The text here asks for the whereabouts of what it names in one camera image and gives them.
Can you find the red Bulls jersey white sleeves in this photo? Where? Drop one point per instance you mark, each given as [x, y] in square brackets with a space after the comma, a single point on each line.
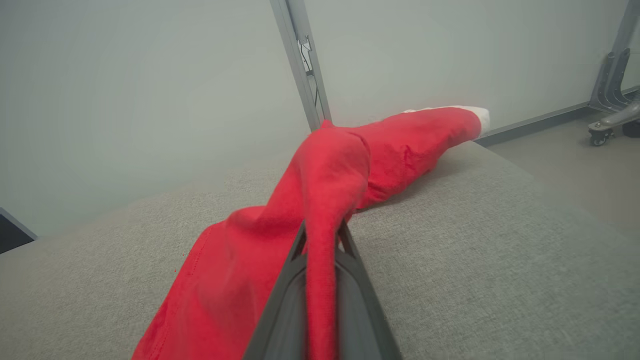
[225, 280]

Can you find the red shorts white stripe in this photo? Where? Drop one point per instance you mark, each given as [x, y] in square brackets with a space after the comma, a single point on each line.
[415, 145]

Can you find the grey partition post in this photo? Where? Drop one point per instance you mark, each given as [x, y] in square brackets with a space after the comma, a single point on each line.
[305, 85]

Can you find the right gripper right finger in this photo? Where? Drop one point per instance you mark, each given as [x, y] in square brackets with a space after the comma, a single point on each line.
[360, 320]

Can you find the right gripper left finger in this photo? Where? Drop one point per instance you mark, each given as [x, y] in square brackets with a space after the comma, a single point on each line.
[282, 320]

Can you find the grey wheeled partition foot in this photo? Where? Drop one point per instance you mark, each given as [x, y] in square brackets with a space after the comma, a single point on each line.
[612, 75]

